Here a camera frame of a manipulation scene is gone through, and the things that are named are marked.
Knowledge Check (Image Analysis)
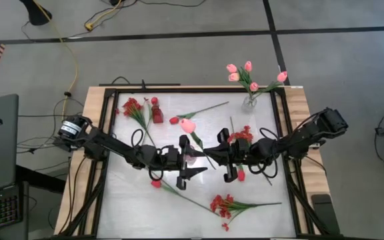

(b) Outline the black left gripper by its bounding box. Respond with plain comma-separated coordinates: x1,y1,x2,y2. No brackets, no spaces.
141,135,209,190

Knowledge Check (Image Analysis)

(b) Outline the black flat device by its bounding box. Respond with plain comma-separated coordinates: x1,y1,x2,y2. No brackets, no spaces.
311,193,342,236

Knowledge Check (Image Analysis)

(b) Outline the red artificial flower bunch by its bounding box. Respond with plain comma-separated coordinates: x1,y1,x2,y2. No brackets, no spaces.
115,97,157,148
209,194,283,233
227,125,273,187

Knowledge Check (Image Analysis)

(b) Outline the black desk beam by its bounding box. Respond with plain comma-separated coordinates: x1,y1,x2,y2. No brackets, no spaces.
15,165,67,194

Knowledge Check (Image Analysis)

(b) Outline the pink artificial tulip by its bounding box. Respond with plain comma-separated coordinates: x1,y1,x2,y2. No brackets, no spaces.
249,82,259,101
251,71,289,100
179,119,217,170
226,63,251,97
240,61,255,101
228,72,251,97

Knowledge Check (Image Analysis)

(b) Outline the yellow plug cable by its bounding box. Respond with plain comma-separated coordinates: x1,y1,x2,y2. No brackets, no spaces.
84,0,123,31

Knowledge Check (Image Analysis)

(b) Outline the yellow floor cable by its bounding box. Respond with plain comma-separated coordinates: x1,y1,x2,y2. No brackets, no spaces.
31,0,80,113

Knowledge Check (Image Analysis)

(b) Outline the red glass vase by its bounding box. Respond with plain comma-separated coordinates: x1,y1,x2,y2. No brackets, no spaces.
151,104,165,125

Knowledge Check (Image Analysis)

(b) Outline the black metal table frame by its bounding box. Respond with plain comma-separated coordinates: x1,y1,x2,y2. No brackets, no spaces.
65,87,333,240

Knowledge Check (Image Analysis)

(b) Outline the thin black bar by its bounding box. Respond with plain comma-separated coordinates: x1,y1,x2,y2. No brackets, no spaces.
98,83,181,87

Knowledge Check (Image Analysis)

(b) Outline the clear glass vase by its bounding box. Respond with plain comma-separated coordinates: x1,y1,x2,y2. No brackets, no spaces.
241,95,258,113

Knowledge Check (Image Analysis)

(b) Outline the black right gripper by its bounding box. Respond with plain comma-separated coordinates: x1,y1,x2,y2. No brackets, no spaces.
204,128,278,183

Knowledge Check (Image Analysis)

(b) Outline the black stand base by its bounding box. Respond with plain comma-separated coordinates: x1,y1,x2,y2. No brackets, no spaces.
18,0,53,27

